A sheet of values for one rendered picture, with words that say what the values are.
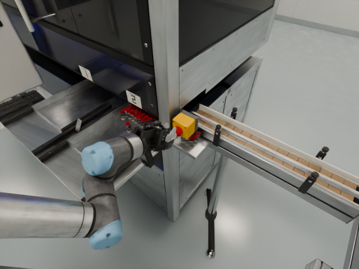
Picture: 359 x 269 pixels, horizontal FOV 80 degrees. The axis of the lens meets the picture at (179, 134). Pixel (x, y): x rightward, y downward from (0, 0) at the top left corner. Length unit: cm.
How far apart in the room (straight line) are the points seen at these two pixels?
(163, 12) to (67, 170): 66
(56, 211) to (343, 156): 236
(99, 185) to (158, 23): 47
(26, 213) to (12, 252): 150
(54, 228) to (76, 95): 90
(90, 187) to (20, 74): 110
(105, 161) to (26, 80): 115
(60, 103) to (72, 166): 44
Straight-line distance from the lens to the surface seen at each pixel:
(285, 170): 86
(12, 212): 48
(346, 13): 522
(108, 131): 103
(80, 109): 120
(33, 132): 118
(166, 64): 71
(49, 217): 50
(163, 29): 66
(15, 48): 155
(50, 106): 129
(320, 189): 87
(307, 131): 257
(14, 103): 153
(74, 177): 91
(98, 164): 53
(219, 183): 121
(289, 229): 185
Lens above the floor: 158
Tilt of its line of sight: 46 degrees down
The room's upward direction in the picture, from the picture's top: straight up
